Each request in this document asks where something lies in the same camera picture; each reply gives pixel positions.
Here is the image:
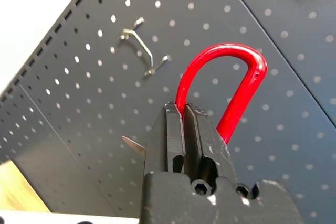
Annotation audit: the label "silver metal peg hook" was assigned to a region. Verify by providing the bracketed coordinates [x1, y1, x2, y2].
[117, 17, 171, 77]

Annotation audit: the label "red-handled scissors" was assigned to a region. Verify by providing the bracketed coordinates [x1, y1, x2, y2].
[121, 42, 269, 154]

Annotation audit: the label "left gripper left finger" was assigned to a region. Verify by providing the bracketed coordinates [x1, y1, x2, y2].
[143, 100, 186, 180]

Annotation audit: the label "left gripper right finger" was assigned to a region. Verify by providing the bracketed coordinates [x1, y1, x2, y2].
[184, 102, 239, 185]

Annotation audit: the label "grey metal pegboard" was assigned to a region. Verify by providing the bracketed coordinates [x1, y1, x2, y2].
[0, 0, 336, 218]

